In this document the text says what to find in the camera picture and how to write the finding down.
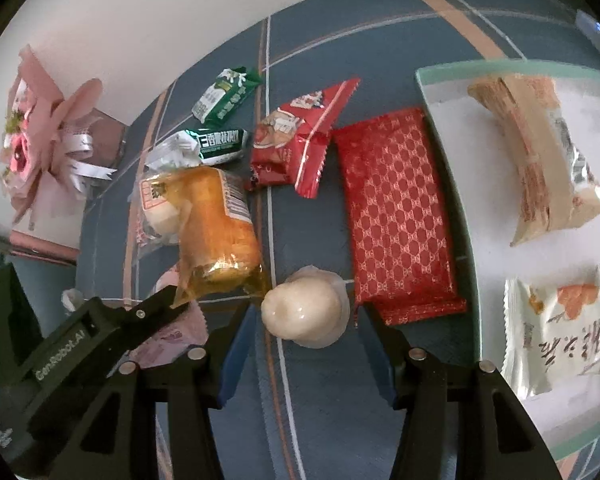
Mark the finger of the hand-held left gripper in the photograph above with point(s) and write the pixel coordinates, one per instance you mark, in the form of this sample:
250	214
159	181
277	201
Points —
150	310

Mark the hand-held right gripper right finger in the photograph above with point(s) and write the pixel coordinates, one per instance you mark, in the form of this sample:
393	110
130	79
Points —
377	360

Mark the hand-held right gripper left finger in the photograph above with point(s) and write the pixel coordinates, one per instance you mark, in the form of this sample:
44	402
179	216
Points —
232	360

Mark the purple snack packet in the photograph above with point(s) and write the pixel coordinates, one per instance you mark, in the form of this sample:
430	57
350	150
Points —
172	337

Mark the round jelly cup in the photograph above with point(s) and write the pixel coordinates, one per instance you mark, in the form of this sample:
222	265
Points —
300	305

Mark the orange bread packet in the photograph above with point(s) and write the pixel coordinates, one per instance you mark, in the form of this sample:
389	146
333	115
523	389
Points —
220	230

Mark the teal-edged white cardboard box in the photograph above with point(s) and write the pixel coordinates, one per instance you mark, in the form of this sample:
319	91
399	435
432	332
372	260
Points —
485	285

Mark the dark green white snack packet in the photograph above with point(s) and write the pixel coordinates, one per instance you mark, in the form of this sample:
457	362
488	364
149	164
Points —
220	145

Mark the white packet with orange print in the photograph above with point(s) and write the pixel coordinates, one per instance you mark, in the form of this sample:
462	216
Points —
555	330

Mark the tan pastry packet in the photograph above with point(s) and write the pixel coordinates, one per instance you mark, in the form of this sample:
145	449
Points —
530	160

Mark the white bun packet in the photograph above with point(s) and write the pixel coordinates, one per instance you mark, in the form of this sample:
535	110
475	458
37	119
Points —
160	215

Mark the red patterned flat packet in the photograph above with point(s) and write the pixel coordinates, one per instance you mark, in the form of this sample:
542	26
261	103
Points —
395	210

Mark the mauve box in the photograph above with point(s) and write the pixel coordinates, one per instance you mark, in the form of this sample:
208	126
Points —
105	135

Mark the pink flower bouquet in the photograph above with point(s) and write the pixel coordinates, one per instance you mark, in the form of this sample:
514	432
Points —
45	125

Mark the red snack packet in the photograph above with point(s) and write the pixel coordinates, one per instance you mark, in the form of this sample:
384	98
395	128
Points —
285	140

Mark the brown wooden bed rail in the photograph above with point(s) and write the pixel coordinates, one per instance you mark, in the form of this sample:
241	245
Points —
45	249

